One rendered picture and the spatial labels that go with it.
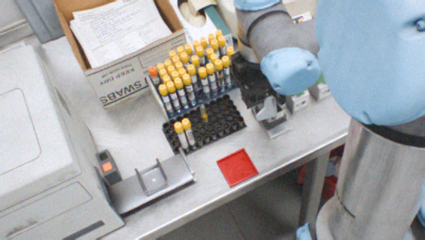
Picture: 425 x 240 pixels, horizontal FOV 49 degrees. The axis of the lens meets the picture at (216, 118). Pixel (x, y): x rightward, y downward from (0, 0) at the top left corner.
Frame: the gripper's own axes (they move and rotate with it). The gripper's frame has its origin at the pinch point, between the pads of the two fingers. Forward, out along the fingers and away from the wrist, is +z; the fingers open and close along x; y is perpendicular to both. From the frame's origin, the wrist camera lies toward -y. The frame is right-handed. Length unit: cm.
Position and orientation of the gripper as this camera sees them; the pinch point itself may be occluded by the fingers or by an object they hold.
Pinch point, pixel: (271, 105)
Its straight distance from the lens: 100.7
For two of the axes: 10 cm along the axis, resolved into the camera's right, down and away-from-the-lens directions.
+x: 4.4, 7.4, -5.1
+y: -8.9, 4.3, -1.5
